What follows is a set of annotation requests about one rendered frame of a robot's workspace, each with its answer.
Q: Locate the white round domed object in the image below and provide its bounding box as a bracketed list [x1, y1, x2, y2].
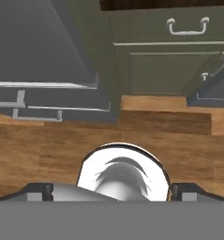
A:
[51, 142, 172, 203]

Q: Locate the olive green cupboard door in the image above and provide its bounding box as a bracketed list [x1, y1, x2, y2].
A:
[113, 42, 224, 96]

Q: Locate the silver fridge door handle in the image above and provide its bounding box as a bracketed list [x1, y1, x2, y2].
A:
[0, 89, 112, 113]

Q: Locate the silver fridge drawer handle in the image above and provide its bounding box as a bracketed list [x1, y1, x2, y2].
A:
[11, 108, 64, 123]

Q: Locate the olive green drawer front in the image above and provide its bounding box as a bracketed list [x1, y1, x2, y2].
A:
[111, 5, 224, 45]

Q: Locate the dark grey appliance door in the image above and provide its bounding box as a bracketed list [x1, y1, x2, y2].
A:
[186, 49, 224, 109]

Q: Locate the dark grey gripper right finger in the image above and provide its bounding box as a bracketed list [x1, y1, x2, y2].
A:
[171, 182, 224, 203]

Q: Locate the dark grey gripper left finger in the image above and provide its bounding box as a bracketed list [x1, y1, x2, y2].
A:
[0, 182, 54, 203]

